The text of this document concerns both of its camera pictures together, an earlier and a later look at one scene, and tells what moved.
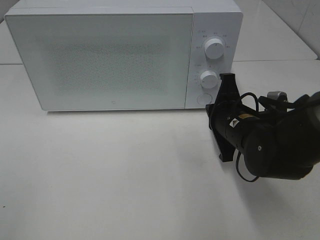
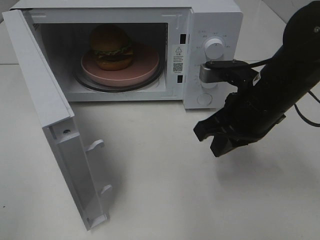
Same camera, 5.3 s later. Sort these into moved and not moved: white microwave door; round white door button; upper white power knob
Moved: white microwave door
Not moved: upper white power knob; round white door button
